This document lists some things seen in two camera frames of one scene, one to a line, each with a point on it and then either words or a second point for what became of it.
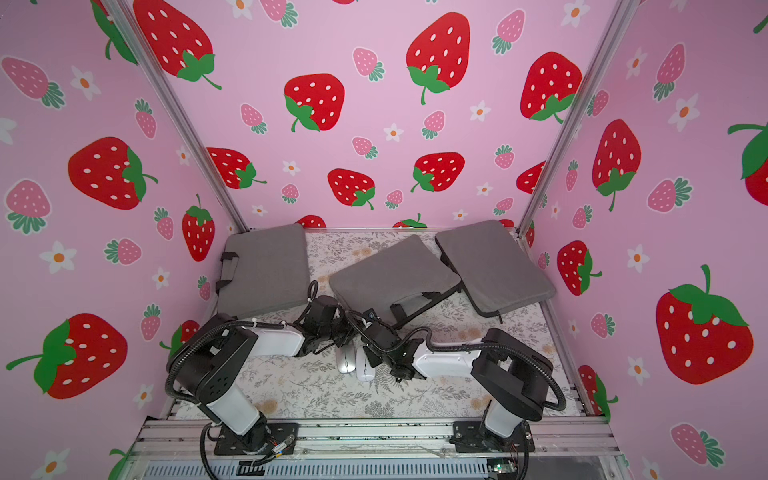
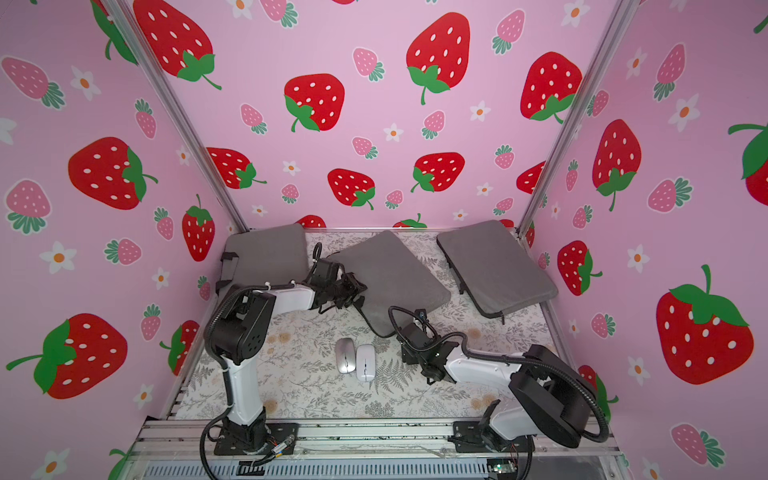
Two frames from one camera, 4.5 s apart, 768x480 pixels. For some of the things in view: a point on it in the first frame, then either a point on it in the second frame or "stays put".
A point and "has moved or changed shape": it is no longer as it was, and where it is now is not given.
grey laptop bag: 402,281 has moved or changed shape
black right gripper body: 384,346 → 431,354
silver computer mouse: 346,358 stays put
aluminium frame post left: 122,17 stays put
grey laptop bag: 495,271 stays put
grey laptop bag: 263,270 stays put
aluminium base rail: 569,449 stays put
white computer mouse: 364,370 stays put
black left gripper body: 340,329 → 344,291
